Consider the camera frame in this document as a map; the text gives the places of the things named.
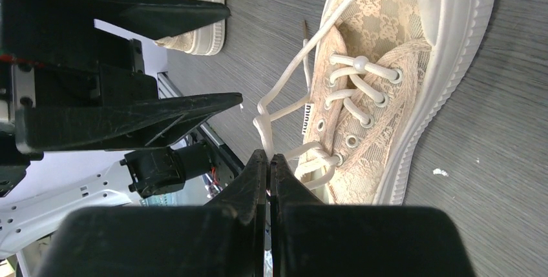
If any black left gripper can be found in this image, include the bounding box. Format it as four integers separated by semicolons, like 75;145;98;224
1;0;243;198

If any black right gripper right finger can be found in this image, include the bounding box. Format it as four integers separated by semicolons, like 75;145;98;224
269;154;474;276

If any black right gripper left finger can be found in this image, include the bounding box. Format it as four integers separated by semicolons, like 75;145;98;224
37;150;268;276

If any beige lace sneaker with laces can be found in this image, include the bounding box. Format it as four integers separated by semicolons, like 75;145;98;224
253;0;494;205

